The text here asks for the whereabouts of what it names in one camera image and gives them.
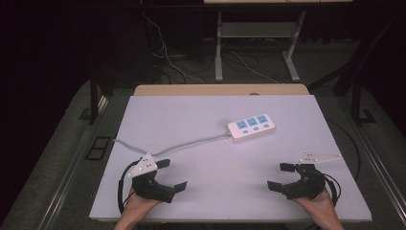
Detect person's left hand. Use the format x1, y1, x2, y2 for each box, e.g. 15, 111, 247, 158
122, 187, 161, 219

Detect wooden table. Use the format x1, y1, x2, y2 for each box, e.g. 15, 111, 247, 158
133, 83, 310, 97

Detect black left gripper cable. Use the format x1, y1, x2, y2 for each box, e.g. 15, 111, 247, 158
117, 157, 144, 215

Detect grey metal desk frame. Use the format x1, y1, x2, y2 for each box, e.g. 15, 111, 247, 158
214, 11, 307, 83

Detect aluminium floor rail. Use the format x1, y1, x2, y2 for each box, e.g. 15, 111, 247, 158
354, 124, 406, 224
39, 95, 110, 230

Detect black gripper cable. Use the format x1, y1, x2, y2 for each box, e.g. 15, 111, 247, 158
117, 157, 144, 215
320, 172, 342, 207

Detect thin black floor cable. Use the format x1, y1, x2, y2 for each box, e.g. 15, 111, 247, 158
325, 119, 362, 182

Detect long white floor cable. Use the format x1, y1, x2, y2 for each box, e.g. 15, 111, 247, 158
141, 11, 206, 84

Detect black metal stand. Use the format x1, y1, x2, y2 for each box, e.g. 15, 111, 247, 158
350, 12, 406, 127
88, 71, 101, 126

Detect grey power strip cable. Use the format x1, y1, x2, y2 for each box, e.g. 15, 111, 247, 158
113, 131, 232, 157

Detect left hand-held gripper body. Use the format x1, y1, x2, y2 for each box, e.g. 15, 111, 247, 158
127, 152, 176, 204

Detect white power strip blue sockets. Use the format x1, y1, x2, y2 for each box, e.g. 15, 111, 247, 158
227, 113, 276, 144

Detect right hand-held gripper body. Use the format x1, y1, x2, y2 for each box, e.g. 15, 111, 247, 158
281, 150, 343, 201

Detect short white floor cable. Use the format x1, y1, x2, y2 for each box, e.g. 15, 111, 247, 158
229, 51, 280, 84

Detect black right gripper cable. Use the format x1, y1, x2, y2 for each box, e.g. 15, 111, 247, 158
320, 172, 342, 207

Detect person's right hand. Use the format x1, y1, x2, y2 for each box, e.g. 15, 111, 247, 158
291, 188, 336, 222

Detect black floor socket frame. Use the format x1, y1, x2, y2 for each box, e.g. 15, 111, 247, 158
84, 136, 112, 162

